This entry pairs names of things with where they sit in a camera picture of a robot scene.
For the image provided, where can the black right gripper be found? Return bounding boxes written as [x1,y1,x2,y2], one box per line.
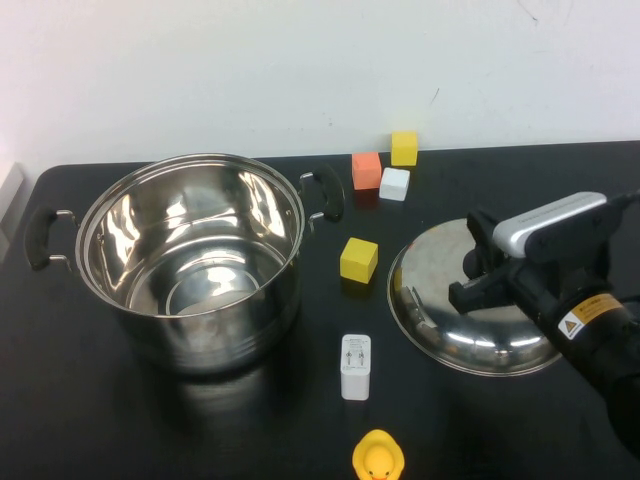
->
[447,203,615,320]

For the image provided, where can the steel lid with black knob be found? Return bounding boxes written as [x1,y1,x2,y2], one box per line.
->
[385,216,566,376]

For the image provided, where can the white cube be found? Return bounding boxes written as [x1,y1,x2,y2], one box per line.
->
[378,167,411,203]

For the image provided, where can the yellow cube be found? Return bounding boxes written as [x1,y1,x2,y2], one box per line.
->
[390,130,419,168]
[339,236,379,284]

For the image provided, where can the orange cube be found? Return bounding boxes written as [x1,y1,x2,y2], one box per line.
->
[351,151,383,192]

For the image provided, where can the white power adapter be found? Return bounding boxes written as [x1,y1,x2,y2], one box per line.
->
[340,333,373,402]

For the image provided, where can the yellow rubber duck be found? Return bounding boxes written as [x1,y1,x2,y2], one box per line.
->
[351,428,405,480]

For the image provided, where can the light grey side cabinet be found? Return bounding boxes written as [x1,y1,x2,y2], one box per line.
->
[0,162,25,264]

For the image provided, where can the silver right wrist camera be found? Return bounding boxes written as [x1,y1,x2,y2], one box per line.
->
[492,192,609,259]

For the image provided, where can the black camera cable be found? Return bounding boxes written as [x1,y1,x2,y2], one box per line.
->
[604,187,640,207]

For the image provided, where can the stainless steel pot black handles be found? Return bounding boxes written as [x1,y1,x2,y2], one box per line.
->
[24,152,347,376]

